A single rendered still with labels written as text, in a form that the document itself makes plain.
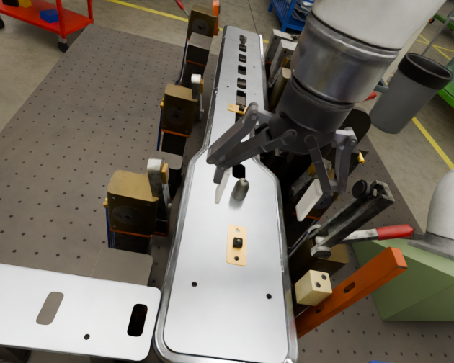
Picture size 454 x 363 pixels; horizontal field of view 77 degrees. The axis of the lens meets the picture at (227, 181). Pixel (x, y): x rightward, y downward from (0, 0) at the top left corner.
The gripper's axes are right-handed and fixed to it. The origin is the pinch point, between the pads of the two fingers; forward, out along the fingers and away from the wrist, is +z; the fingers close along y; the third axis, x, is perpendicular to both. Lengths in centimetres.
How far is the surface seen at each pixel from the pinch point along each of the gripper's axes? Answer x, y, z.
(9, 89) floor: -159, 151, 113
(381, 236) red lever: 0.8, -22.0, 1.5
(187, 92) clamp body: -41.2, 16.5, 8.9
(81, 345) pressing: 19.4, 20.9, 13.6
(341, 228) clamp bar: 1.5, -13.9, 0.7
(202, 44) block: -79, 16, 10
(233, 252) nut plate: 1.8, 0.6, 13.3
